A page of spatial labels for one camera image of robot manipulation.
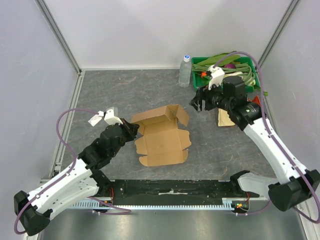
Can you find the slotted grey cable duct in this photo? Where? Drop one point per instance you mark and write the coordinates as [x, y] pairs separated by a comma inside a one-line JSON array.
[[226, 205]]

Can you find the green long beans bunch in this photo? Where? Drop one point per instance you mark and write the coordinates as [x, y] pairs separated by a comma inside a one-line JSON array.
[[248, 76]]

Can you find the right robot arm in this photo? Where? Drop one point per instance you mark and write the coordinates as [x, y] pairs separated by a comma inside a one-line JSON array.
[[294, 183]]

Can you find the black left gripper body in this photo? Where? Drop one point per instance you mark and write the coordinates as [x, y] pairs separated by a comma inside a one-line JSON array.
[[127, 134]]

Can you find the clear plastic water bottle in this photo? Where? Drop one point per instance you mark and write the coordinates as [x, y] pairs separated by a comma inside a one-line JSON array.
[[185, 71]]

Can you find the green plastic tray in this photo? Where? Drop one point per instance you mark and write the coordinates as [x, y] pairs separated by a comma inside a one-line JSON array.
[[243, 59]]

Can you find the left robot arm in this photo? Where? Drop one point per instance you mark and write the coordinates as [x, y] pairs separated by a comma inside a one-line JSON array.
[[82, 179]]

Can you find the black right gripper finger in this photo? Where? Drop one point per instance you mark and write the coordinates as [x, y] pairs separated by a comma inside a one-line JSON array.
[[197, 104], [200, 93]]

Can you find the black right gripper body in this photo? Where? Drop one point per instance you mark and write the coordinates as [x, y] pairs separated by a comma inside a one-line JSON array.
[[204, 100]]

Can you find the aluminium frame post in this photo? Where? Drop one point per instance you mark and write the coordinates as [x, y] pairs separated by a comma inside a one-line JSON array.
[[293, 4], [42, 5]]

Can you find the right aluminium frame post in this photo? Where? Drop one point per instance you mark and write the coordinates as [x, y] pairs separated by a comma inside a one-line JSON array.
[[293, 4]]

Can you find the small white paper scrap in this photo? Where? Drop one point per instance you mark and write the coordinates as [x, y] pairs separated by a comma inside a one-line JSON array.
[[94, 120]]

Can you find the orange carrot piece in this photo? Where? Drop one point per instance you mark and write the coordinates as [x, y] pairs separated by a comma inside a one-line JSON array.
[[204, 74]]

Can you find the green leafy vegetable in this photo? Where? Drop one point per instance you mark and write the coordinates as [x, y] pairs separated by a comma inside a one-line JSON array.
[[216, 58]]

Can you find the red beige snack bag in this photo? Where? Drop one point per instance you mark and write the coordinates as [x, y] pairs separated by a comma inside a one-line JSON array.
[[224, 119]]

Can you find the brown cardboard paper box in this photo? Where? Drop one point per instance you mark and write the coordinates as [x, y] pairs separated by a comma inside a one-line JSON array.
[[162, 142]]

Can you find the purple red onion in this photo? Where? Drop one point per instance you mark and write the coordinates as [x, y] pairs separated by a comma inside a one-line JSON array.
[[230, 66]]

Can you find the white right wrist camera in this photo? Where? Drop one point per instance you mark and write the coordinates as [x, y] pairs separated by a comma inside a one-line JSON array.
[[216, 75]]

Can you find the left aluminium frame post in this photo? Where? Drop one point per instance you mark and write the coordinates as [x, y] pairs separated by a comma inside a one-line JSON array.
[[42, 5]]

